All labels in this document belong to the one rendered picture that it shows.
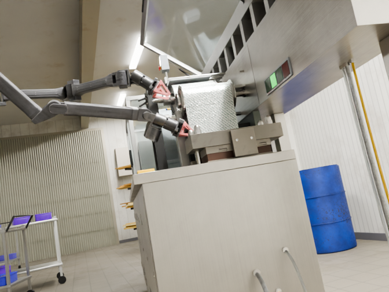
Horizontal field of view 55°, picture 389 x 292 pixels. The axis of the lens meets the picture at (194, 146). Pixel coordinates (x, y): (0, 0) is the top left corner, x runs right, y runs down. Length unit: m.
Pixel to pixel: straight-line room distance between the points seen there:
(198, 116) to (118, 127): 8.99
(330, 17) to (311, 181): 3.03
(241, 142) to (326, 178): 2.68
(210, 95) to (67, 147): 8.85
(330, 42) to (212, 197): 0.68
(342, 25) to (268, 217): 0.75
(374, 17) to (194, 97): 0.90
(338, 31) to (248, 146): 0.60
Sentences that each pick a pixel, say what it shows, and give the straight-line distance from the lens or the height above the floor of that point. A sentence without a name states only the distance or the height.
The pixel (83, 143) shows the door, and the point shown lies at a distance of 10.48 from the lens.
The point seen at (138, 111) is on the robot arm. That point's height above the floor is 1.19.
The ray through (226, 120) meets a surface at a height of 1.11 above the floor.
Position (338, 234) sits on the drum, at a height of 0.17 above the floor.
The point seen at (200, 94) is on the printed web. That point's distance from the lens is 1.77.
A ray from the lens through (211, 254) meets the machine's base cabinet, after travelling 1.44.
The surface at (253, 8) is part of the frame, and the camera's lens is 1.77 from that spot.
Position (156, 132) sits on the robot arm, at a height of 1.09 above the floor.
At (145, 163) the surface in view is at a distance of 2.71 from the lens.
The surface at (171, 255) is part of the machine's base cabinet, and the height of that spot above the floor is 0.58.
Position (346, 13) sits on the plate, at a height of 1.19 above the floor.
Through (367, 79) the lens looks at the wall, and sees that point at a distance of 4.38.
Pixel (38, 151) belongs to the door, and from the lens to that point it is 10.49.
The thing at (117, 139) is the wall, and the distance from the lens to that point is 10.60.
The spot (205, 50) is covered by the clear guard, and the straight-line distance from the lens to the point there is 2.48.
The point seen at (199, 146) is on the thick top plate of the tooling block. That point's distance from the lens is 1.51.
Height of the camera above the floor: 0.76
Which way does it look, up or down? 8 degrees up
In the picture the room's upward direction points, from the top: 10 degrees counter-clockwise
